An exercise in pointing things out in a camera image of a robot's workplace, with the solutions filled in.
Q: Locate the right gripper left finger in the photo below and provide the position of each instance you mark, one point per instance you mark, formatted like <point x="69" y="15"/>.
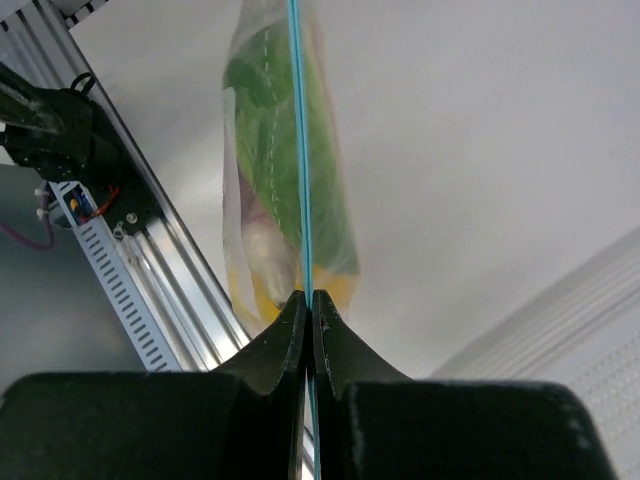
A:
<point x="242" y="420"/>

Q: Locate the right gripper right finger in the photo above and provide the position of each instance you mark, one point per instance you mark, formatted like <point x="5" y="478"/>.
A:
<point x="373" y="422"/>

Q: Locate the clear zip top bag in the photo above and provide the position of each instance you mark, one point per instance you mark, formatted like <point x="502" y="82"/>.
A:
<point x="253" y="16"/>

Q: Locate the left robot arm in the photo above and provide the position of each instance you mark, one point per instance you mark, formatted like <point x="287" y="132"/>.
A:
<point x="62" y="134"/>

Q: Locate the green fake lettuce leaf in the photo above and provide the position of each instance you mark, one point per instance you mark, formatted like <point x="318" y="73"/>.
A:
<point x="260" y="75"/>

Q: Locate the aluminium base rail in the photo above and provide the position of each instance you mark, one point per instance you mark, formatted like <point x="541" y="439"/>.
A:
<point x="168" y="301"/>

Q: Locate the white slotted cable duct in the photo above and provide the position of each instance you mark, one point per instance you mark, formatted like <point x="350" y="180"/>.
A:
<point x="116" y="279"/>

